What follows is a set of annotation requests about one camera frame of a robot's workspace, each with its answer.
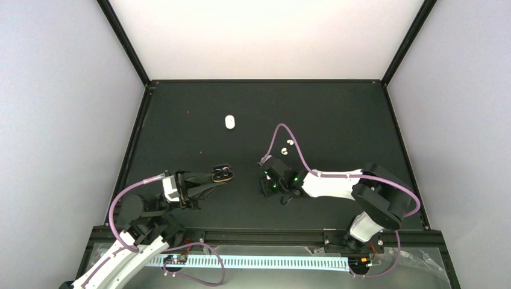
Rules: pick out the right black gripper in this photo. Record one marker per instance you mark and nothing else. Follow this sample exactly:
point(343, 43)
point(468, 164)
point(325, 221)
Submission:
point(266, 191)

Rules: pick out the right black corner post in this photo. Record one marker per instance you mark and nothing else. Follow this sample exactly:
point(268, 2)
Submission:
point(411, 34)

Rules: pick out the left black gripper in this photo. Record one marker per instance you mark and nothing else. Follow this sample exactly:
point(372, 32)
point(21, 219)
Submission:
point(187, 188)

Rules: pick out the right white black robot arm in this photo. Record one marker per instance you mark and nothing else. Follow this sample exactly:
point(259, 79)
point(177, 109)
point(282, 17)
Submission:
point(384, 199)

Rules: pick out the black mounting rail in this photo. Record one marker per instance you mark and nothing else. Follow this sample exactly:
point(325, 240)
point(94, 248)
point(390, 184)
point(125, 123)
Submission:
point(332, 241)

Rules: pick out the black corner post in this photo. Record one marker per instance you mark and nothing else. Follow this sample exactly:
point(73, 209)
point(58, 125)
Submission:
point(411, 34)
point(113, 20)

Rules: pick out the black gold charging case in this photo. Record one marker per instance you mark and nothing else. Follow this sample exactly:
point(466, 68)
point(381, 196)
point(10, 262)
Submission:
point(222, 173)

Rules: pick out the white slotted cable duct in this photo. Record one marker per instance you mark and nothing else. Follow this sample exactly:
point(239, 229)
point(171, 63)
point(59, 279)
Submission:
point(330, 263)

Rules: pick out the left black corner post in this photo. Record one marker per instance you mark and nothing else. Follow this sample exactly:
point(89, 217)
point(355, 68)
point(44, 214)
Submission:
point(113, 20)

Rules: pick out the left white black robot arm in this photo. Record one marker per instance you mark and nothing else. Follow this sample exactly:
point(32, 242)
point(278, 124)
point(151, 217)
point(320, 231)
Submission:
point(141, 222)

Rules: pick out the white closed earbud case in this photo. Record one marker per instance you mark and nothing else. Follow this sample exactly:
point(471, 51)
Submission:
point(230, 122)

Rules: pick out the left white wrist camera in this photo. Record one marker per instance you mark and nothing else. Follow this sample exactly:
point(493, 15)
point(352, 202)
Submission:
point(170, 189)

